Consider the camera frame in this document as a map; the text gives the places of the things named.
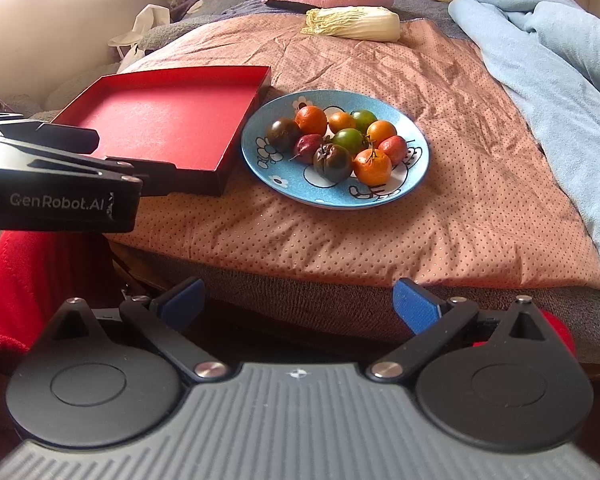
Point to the napa cabbage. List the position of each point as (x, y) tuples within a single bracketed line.
[(372, 23)]

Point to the red apple-like fruit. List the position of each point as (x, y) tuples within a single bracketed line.
[(395, 147)]

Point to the white tote bag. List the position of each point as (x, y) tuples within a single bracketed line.
[(127, 45)]

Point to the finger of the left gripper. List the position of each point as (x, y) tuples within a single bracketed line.
[(67, 138), (135, 177)]

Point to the dark brown tomato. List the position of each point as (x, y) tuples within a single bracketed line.
[(283, 134)]

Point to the orange mandarin with stem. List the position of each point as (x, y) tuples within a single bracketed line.
[(372, 167)]

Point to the red clothing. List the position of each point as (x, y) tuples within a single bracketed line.
[(38, 272)]

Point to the orange tomato right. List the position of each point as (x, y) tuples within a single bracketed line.
[(379, 131)]

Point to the grey plush toy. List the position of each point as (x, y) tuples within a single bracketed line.
[(191, 15)]

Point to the orange tomato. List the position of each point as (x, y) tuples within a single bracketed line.
[(379, 131), (340, 120)]

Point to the red shallow box tray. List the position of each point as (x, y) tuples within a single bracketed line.
[(191, 117)]

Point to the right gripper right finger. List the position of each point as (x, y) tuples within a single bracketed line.
[(436, 323)]

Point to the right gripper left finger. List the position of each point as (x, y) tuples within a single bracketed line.
[(79, 349)]

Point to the orange tomato left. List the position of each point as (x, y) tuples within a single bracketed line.
[(340, 120)]

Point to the green tomato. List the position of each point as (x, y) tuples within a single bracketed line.
[(351, 139), (363, 119)]

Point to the orange mandarin fruit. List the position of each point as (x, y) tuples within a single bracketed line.
[(311, 120)]

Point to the small red fruit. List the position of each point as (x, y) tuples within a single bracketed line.
[(306, 147)]

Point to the light blue blanket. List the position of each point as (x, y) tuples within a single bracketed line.
[(546, 54)]

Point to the dark tomato on plate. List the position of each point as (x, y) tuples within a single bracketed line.
[(332, 162)]

